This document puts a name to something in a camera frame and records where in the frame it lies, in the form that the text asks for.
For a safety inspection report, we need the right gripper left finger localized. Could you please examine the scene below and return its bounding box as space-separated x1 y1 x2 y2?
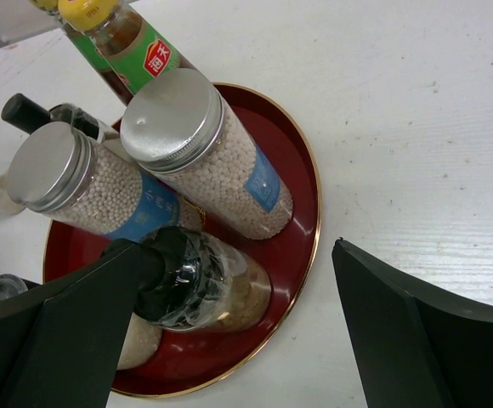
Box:
0 240 162 407

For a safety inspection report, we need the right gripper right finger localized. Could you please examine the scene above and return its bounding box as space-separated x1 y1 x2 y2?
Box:
331 239 493 407

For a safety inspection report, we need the black cap spice jar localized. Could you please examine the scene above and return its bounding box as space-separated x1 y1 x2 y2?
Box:
133 226 272 332

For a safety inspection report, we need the blue label peppercorn jar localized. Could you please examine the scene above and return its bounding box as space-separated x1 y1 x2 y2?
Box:
7 122 204 241

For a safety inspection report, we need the black pump jar white powder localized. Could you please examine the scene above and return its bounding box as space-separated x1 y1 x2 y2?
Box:
1 93 119 144

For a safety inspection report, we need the blue label jar silver lid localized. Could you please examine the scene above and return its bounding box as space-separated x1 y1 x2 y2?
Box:
120 68 294 240

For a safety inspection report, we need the sauce bottle yellow cap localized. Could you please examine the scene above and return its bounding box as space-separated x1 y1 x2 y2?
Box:
58 0 194 94
30 0 133 105

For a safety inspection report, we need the red round tray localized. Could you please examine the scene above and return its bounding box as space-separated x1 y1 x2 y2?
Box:
42 82 323 399

